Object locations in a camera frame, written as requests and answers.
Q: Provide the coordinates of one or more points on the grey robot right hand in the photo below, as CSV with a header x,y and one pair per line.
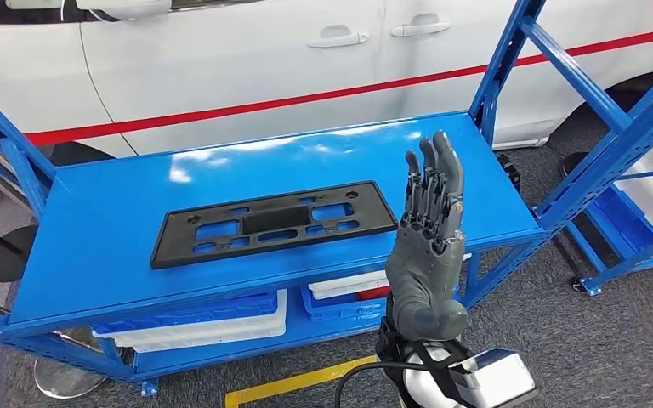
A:
x,y
422,270

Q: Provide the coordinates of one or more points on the black plastic mounting panel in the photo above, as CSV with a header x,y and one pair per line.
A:
x,y
174,242

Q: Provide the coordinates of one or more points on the large blue metal shelf rack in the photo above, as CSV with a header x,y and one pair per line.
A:
x,y
107,236

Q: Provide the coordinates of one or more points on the red flat item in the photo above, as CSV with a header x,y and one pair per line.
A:
x,y
374,293

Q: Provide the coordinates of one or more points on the black ribbed block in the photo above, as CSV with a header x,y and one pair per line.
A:
x,y
509,172

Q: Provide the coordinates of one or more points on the yellow floor tape square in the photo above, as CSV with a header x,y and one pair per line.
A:
x,y
304,377

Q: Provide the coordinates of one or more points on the white car with red stripe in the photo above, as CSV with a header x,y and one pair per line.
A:
x,y
219,67

